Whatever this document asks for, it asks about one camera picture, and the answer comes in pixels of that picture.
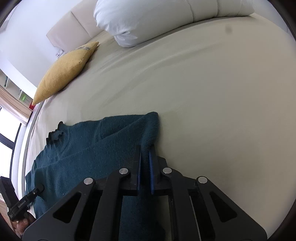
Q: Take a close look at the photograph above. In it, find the dark teal knit sweater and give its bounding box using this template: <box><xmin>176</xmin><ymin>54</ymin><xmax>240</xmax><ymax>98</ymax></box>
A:
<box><xmin>26</xmin><ymin>112</ymin><xmax>166</xmax><ymax>240</ymax></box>

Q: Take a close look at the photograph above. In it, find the person's left hand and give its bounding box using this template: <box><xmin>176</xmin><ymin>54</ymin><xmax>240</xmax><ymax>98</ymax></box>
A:
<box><xmin>11</xmin><ymin>212</ymin><xmax>36</xmax><ymax>237</ymax></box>

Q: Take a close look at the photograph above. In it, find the black framed window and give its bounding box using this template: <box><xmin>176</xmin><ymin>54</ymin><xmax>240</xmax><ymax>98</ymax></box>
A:
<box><xmin>0</xmin><ymin>107</ymin><xmax>22</xmax><ymax>178</ymax></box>

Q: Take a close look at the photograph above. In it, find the beige bed sheet mattress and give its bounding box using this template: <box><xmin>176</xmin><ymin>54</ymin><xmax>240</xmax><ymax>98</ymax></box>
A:
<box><xmin>25</xmin><ymin>14</ymin><xmax>295</xmax><ymax>236</ymax></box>

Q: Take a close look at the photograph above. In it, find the beige striped curtain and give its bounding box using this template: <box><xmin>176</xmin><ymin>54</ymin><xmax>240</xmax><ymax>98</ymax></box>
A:
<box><xmin>0</xmin><ymin>87</ymin><xmax>32</xmax><ymax>125</ymax></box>

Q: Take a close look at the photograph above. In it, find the mustard yellow throw pillow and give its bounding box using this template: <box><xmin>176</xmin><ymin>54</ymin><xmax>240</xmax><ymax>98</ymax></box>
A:
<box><xmin>32</xmin><ymin>41</ymin><xmax>99</xmax><ymax>105</ymax></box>

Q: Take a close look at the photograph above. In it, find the white folded duvet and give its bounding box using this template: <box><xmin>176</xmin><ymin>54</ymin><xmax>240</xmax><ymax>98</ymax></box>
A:
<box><xmin>94</xmin><ymin>0</ymin><xmax>254</xmax><ymax>48</ymax></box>

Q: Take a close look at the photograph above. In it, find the cream upholstered headboard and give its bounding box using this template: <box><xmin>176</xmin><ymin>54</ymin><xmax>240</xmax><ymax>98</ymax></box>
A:
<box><xmin>47</xmin><ymin>0</ymin><xmax>103</xmax><ymax>53</ymax></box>

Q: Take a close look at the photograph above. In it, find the white wall shelf unit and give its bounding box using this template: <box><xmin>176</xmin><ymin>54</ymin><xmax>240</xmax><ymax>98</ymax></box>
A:
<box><xmin>0</xmin><ymin>70</ymin><xmax>34</xmax><ymax>109</ymax></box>

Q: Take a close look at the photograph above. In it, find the white wall socket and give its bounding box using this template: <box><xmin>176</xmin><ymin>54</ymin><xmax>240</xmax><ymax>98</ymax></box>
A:
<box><xmin>56</xmin><ymin>49</ymin><xmax>64</xmax><ymax>58</ymax></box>

